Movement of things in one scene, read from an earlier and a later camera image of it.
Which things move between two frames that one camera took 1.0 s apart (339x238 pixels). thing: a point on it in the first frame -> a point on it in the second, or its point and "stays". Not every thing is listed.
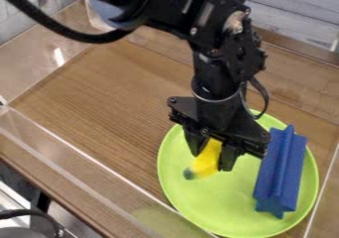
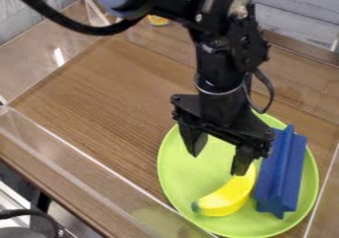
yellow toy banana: (205, 165) -> (230, 195)
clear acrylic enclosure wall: (62, 192) stays
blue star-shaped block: (278, 183) stays
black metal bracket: (43, 228) stays
